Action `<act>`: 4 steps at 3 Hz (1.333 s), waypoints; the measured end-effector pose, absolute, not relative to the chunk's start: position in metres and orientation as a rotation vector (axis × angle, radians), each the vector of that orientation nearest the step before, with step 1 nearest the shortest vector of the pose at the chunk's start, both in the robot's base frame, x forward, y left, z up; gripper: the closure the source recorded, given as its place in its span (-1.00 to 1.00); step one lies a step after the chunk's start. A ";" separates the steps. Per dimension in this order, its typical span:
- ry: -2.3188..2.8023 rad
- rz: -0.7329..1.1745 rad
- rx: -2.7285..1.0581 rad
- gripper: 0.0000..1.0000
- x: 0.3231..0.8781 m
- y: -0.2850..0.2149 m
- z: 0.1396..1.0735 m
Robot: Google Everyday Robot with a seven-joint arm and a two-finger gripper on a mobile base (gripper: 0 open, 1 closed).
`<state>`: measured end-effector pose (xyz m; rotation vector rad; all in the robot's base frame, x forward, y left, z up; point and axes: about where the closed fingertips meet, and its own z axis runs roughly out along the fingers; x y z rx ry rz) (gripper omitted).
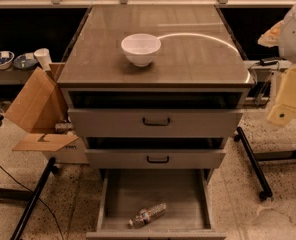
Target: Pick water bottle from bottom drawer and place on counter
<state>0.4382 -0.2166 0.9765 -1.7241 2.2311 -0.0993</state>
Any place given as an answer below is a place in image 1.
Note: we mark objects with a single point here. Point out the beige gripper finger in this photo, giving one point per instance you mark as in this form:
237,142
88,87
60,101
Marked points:
284,106
271,37

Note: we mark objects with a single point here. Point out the clear plastic water bottle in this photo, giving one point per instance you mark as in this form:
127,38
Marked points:
146,215

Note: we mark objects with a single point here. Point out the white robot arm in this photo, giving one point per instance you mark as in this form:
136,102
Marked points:
283,35

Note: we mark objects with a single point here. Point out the grey three-drawer cabinet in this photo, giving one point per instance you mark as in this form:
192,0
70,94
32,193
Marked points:
155,92

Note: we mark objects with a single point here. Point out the bottom grey open drawer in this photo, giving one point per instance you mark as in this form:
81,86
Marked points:
126,191

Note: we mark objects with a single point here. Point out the top grey drawer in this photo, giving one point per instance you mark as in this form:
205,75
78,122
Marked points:
155,123

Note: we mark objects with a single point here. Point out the middle grey drawer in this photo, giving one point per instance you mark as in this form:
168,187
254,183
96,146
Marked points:
154,159

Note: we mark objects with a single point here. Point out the black power adapter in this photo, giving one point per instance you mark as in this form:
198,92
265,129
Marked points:
269,61

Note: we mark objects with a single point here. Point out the black right stand leg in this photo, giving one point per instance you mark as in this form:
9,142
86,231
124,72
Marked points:
266,191

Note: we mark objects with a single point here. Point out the black stand leg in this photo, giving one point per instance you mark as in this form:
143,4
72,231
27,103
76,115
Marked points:
35,194
266,191

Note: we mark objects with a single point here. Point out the white ceramic bowl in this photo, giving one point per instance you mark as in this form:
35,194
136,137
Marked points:
140,49

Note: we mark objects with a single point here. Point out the white paper cup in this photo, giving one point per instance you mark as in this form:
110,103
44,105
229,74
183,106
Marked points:
43,57

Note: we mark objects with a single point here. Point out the brown cardboard box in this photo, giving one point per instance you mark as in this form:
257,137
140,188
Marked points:
37,109

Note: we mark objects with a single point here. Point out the blue patterned bowl right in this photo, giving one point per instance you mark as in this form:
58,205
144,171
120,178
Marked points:
25,62

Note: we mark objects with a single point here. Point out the blue patterned bowl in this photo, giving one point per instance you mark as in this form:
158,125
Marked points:
25,62
6,59

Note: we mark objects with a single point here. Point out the black left stand leg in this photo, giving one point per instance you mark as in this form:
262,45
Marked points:
35,194

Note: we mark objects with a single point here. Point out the blue patterned bowl left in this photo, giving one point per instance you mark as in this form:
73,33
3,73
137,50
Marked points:
6,59

